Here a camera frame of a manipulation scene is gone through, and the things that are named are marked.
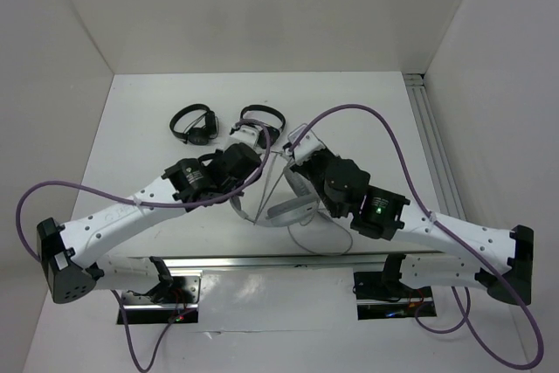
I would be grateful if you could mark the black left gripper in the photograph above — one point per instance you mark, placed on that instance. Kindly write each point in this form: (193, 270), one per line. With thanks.
(219, 152)

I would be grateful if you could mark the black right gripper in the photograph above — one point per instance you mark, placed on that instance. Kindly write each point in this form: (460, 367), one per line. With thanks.
(302, 167)

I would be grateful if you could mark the white over-ear headphones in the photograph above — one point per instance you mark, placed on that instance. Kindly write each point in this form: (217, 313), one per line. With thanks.
(292, 211)

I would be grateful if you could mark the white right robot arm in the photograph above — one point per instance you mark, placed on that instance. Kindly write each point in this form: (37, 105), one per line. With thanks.
(499, 261)

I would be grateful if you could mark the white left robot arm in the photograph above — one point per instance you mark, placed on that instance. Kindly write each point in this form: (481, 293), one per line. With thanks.
(75, 255)

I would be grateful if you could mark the black headphones with silver band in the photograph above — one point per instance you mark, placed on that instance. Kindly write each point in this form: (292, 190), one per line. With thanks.
(201, 131)

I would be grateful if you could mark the black headphones with thin band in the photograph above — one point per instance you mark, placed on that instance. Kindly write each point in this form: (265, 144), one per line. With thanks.
(264, 118)

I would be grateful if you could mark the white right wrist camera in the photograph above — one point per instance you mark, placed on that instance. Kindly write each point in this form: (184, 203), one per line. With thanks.
(300, 147)

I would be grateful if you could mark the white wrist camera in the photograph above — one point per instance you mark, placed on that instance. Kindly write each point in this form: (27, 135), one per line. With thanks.
(244, 134)
(300, 147)

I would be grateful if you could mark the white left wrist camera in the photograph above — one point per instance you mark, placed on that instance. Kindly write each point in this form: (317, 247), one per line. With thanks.
(244, 134)

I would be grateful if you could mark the aluminium front rail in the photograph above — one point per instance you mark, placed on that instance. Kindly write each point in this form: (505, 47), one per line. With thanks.
(358, 261)

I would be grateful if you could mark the aluminium side rail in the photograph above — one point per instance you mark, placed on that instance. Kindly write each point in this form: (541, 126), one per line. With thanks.
(439, 166)

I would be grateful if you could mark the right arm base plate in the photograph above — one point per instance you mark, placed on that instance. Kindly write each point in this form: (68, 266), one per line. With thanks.
(376, 301)

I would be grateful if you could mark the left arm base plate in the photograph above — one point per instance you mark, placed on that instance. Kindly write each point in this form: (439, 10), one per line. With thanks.
(179, 304)

